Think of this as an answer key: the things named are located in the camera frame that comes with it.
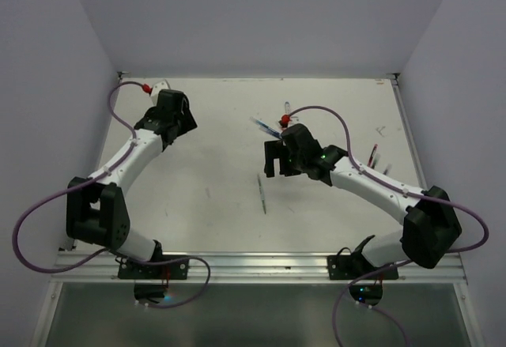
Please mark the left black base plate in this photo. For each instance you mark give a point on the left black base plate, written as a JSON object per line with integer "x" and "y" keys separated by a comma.
{"x": 163, "y": 268}

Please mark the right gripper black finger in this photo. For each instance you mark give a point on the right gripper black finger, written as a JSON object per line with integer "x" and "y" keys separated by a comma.
{"x": 285, "y": 165}
{"x": 273, "y": 150}

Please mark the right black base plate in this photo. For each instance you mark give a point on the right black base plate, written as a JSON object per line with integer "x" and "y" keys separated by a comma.
{"x": 348, "y": 265}

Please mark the blue pen cap right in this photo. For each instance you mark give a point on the blue pen cap right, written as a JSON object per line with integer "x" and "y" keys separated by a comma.
{"x": 387, "y": 169}

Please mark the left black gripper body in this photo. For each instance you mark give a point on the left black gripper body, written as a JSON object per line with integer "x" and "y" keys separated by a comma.
{"x": 178, "y": 121}

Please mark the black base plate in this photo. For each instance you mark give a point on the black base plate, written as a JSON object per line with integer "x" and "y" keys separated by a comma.
{"x": 348, "y": 265}
{"x": 163, "y": 268}

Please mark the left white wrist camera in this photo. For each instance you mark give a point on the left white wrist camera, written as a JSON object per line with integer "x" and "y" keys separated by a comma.
{"x": 158, "y": 87}

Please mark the red pen cap right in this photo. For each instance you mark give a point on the red pen cap right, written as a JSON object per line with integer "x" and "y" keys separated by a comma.
{"x": 374, "y": 157}

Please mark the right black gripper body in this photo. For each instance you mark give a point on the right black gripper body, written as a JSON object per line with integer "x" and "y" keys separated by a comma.
{"x": 299, "y": 161}

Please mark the grey pen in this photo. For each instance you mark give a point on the grey pen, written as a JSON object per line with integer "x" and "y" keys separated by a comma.
{"x": 261, "y": 193}

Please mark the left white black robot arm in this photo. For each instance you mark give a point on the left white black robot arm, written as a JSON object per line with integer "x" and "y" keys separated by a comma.
{"x": 96, "y": 209}

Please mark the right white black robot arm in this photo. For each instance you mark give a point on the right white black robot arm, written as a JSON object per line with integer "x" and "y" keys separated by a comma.
{"x": 429, "y": 225}

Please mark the aluminium mounting rail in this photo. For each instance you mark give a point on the aluminium mounting rail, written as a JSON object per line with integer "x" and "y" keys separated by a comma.
{"x": 267, "y": 268}

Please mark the blue pen leftmost pile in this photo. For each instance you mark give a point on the blue pen leftmost pile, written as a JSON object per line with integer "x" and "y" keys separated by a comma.
{"x": 266, "y": 129}

